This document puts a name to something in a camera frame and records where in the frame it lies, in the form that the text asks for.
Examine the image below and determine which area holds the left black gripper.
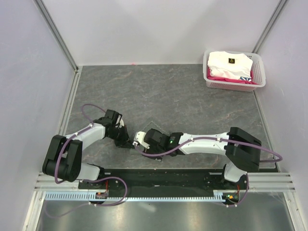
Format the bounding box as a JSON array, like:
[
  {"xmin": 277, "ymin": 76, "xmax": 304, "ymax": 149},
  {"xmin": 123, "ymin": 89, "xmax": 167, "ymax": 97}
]
[{"xmin": 107, "ymin": 125, "xmax": 134, "ymax": 150}]

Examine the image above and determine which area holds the grey cloth napkin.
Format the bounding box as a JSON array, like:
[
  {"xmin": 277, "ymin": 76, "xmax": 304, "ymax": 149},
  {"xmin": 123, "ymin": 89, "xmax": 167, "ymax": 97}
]
[{"xmin": 141, "ymin": 120, "xmax": 169, "ymax": 135}]

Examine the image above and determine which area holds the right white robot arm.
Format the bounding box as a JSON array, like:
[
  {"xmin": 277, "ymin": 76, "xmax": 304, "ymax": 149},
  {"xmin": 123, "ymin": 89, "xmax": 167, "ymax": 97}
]
[{"xmin": 134, "ymin": 127, "xmax": 262, "ymax": 190}]

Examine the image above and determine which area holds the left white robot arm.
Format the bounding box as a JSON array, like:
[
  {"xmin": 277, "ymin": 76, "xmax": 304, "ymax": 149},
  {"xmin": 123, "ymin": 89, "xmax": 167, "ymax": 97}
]
[{"xmin": 42, "ymin": 109, "xmax": 133, "ymax": 189}]

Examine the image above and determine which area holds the pink folded cloth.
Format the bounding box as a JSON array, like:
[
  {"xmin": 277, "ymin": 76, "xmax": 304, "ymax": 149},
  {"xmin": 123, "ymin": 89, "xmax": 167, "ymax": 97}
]
[{"xmin": 207, "ymin": 68, "xmax": 257, "ymax": 85}]

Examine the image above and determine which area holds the white folded shirt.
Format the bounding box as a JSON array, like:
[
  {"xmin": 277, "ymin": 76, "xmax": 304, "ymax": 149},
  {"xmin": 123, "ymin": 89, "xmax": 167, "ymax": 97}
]
[{"xmin": 207, "ymin": 51, "xmax": 253, "ymax": 82}]

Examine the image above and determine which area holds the white plastic basket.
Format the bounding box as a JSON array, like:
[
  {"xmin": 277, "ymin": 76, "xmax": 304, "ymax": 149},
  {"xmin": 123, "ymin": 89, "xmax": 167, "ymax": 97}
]
[{"xmin": 203, "ymin": 49, "xmax": 266, "ymax": 92}]

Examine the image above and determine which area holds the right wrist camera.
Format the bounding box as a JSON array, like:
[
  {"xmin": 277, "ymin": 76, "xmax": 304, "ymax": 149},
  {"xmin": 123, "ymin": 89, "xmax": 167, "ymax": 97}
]
[{"xmin": 133, "ymin": 131, "xmax": 150, "ymax": 149}]

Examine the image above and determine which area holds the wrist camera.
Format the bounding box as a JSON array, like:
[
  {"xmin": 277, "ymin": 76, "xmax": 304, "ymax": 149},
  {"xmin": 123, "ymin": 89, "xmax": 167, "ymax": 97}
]
[
  {"xmin": 115, "ymin": 114, "xmax": 125, "ymax": 128},
  {"xmin": 133, "ymin": 131, "xmax": 150, "ymax": 149}
]

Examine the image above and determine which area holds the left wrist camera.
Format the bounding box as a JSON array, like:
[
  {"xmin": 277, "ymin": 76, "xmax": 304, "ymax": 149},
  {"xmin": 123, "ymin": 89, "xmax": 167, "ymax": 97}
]
[{"xmin": 115, "ymin": 114, "xmax": 125, "ymax": 128}]

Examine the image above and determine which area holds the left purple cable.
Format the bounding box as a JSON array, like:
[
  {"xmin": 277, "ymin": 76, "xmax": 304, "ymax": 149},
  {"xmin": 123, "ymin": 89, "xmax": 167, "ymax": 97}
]
[{"xmin": 44, "ymin": 103, "xmax": 129, "ymax": 218}]

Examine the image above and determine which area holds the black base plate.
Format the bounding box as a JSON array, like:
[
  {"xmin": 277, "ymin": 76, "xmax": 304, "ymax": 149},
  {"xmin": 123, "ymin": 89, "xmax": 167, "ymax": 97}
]
[{"xmin": 78, "ymin": 168, "xmax": 251, "ymax": 193}]

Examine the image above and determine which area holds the light blue cable duct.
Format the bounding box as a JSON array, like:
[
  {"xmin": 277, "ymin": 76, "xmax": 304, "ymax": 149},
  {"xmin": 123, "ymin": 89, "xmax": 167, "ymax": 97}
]
[{"xmin": 44, "ymin": 189, "xmax": 239, "ymax": 202}]

